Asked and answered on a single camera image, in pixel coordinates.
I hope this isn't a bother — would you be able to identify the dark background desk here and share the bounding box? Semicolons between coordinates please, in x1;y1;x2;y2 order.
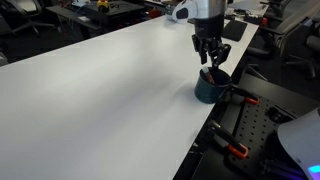
44;0;146;39

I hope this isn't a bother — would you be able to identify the dark blue enamel cup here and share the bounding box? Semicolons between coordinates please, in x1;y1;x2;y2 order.
194;67;233;105

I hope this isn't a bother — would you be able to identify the black flat pad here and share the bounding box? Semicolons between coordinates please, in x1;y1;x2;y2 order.
221;19;249;43

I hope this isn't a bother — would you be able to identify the red background object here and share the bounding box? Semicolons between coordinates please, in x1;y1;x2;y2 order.
148;8;163;19

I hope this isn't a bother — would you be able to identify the black clamp with orange handles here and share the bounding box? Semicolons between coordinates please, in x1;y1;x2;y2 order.
218;83;260;106
207;119;250;160

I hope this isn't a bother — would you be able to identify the yellow red stop button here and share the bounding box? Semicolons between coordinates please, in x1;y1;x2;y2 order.
96;0;111;10

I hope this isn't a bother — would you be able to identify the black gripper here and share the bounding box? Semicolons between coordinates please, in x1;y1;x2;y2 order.
191;13;232;70

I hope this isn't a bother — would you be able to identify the grey backed office chair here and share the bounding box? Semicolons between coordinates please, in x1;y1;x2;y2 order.
0;0;56;38

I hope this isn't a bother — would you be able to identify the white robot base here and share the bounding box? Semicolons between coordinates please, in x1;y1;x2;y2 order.
277;107;320;180

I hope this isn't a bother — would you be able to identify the black small box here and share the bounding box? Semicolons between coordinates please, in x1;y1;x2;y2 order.
244;12;265;25

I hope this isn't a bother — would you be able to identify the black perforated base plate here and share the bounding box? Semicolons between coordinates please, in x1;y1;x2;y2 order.
191;72;320;180

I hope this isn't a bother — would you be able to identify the black grey office chair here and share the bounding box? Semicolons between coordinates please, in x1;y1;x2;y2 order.
281;16;320;81

